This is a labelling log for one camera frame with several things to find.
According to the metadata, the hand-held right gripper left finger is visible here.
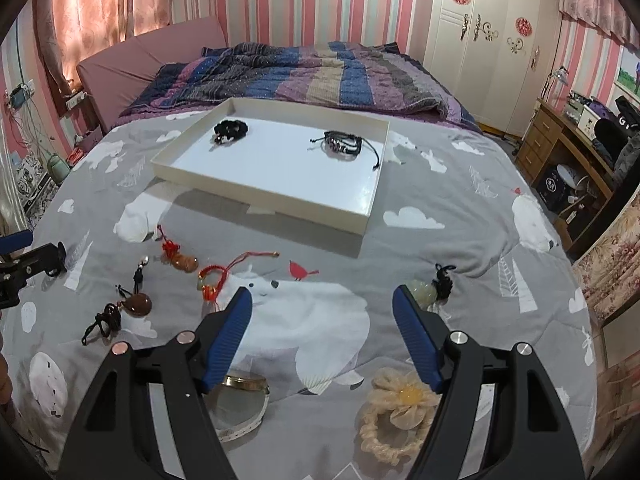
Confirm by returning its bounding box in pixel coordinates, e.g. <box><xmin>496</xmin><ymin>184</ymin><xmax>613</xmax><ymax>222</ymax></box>
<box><xmin>55</xmin><ymin>287</ymin><xmax>253</xmax><ymax>480</ymax></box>

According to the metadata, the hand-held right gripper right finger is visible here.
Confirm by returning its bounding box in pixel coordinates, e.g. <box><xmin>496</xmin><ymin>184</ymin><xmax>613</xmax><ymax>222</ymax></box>
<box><xmin>392</xmin><ymin>284</ymin><xmax>586</xmax><ymax>480</ymax></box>

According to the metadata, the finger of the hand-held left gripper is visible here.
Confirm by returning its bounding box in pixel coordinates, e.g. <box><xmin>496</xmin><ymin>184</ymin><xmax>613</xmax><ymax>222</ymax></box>
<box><xmin>0</xmin><ymin>230</ymin><xmax>34</xmax><ymax>255</ymax></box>
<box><xmin>0</xmin><ymin>241</ymin><xmax>68</xmax><ymax>311</ymax></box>

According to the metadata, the jade pendant with black knot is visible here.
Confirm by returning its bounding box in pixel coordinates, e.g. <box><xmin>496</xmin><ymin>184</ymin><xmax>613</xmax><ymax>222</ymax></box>
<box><xmin>406</xmin><ymin>263</ymin><xmax>457</xmax><ymax>307</ymax></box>

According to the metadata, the red black accessory pile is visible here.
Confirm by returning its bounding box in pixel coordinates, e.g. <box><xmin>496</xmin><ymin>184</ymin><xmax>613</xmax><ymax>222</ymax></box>
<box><xmin>198</xmin><ymin>251</ymin><xmax>280</xmax><ymax>307</ymax></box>

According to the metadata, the cream flower scrunchie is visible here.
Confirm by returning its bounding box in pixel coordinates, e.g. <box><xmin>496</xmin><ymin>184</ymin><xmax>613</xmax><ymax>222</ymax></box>
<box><xmin>359</xmin><ymin>366</ymin><xmax>444</xmax><ymax>464</ymax></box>

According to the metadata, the gold wristwatch with white strap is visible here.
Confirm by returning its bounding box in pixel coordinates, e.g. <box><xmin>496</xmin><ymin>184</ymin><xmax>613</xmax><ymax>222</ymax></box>
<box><xmin>214</xmin><ymin>371</ymin><xmax>271</xmax><ymax>443</ymax></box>

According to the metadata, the amber pendant with red knot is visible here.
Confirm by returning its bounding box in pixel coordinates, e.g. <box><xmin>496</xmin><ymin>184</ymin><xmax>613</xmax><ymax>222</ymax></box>
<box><xmin>157</xmin><ymin>225</ymin><xmax>200</xmax><ymax>274</ymax></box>

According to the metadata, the brown pendant with black cord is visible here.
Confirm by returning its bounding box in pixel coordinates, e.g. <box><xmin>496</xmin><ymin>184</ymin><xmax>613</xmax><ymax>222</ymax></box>
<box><xmin>81</xmin><ymin>256</ymin><xmax>153</xmax><ymax>346</ymax></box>

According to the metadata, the white shallow cardboard tray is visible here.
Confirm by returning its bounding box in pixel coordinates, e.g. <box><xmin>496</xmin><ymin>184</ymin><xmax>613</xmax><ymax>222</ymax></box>
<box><xmin>151</xmin><ymin>97</ymin><xmax>391</xmax><ymax>236</ymax></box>

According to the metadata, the grey printed bedsheet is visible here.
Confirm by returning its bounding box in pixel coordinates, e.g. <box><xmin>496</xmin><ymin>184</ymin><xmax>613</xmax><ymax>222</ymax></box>
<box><xmin>0</xmin><ymin>105</ymin><xmax>601</xmax><ymax>480</ymax></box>

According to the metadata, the black scrunchie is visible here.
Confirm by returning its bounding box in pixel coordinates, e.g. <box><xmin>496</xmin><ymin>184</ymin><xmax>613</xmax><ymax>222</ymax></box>
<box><xmin>212</xmin><ymin>120</ymin><xmax>249</xmax><ymax>146</ymax></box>

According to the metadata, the floral cloth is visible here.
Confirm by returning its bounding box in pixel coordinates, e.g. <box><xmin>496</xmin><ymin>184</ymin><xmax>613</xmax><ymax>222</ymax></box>
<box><xmin>571</xmin><ymin>199</ymin><xmax>640</xmax><ymax>323</ymax></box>

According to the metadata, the white electric fan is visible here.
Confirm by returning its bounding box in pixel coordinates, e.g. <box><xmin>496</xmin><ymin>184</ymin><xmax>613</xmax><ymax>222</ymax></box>
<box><xmin>554</xmin><ymin>164</ymin><xmax>592</xmax><ymax>197</ymax></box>

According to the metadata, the pink padded headboard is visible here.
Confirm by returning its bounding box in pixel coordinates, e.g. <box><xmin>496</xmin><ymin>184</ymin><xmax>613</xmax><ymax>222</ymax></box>
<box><xmin>75</xmin><ymin>15</ymin><xmax>228</xmax><ymax>132</ymax></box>

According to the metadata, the wooden desk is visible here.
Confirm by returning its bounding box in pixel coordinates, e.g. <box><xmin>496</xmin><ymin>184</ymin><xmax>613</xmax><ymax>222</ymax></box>
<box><xmin>515</xmin><ymin>99</ymin><xmax>632</xmax><ymax>252</ymax></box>

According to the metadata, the pink curtain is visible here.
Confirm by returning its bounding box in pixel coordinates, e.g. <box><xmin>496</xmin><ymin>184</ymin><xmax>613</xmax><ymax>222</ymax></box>
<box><xmin>32</xmin><ymin>0</ymin><xmax>177</xmax><ymax>97</ymax></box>

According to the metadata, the striped quilt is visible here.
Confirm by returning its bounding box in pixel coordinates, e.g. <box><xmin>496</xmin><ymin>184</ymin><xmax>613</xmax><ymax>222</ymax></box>
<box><xmin>120</xmin><ymin>40</ymin><xmax>482</xmax><ymax>132</ymax></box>

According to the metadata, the white box on desk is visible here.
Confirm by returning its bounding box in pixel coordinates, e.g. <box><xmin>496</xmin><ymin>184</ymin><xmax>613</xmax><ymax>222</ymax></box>
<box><xmin>576</xmin><ymin>107</ymin><xmax>599</xmax><ymax>134</ymax></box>

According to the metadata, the black bag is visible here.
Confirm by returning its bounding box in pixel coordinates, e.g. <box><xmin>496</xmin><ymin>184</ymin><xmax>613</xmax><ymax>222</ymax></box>
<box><xmin>594</xmin><ymin>95</ymin><xmax>640</xmax><ymax>163</ymax></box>

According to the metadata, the desk lamp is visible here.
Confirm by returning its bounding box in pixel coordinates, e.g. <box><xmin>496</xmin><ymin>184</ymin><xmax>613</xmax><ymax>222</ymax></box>
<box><xmin>541</xmin><ymin>66</ymin><xmax>569</xmax><ymax>107</ymax></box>

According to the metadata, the white wardrobe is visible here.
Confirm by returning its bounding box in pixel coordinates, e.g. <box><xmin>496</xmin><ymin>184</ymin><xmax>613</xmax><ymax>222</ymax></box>
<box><xmin>422</xmin><ymin>0</ymin><xmax>562</xmax><ymax>139</ymax></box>

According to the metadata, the wall power strip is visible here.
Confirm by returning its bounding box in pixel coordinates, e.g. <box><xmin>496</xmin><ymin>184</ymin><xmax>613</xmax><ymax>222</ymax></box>
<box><xmin>4</xmin><ymin>81</ymin><xmax>37</xmax><ymax>109</ymax></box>

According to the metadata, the black braided bracelet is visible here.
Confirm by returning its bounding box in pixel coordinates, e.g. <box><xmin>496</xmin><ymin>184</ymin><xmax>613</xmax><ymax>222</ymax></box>
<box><xmin>309</xmin><ymin>131</ymin><xmax>382</xmax><ymax>170</ymax></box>

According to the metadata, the landscape wall picture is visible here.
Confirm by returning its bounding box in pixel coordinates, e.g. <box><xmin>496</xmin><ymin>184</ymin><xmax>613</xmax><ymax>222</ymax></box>
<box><xmin>617</xmin><ymin>45</ymin><xmax>640</xmax><ymax>97</ymax></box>

